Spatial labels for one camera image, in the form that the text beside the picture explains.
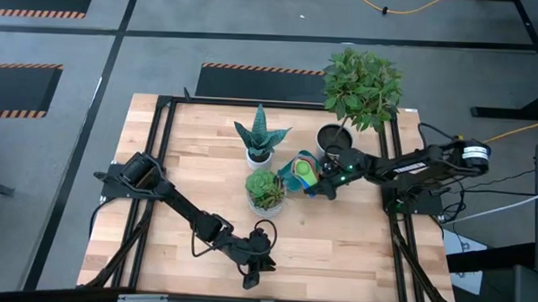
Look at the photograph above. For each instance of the snake plant in white pot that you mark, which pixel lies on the snake plant in white pot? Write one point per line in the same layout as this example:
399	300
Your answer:
260	137

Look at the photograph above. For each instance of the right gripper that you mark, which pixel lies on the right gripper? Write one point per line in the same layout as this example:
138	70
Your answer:
349	167

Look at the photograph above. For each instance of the white paper sheet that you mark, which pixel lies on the white paper sheet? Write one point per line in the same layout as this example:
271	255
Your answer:
462	265

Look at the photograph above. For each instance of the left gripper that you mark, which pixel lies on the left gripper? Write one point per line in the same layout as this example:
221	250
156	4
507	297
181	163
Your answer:
254	249

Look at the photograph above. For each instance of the green plastic measuring cup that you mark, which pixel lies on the green plastic measuring cup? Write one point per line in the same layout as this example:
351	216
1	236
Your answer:
302	168

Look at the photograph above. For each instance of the silver aluminium extrusion bar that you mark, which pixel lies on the silver aluminium extrusion bar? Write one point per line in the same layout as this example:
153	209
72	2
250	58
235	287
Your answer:
142	301

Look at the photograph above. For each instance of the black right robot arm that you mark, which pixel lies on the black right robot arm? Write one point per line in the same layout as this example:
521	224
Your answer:
412	167

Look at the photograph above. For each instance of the leafy tree in white pot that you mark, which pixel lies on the leafy tree in white pot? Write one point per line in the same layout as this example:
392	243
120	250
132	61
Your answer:
361	87

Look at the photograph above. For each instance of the succulent in triangle-patterned pot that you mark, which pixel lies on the succulent in triangle-patterned pot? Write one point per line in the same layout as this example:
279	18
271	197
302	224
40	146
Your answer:
261	184

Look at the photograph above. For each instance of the teal plastic basket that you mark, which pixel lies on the teal plastic basket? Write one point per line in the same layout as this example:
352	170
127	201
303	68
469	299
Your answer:
286	176

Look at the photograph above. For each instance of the large light blue measuring cup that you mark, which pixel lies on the large light blue measuring cup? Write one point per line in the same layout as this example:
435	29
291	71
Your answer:
310	191

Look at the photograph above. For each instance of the teal plastic measuring cup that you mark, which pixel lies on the teal plastic measuring cup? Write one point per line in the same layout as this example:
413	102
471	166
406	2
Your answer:
302	155

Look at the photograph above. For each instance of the black metal floor stand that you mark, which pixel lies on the black metal floor stand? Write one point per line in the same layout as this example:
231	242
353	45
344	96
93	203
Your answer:
512	112

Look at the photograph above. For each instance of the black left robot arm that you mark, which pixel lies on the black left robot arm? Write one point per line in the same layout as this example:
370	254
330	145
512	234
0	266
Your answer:
182	206

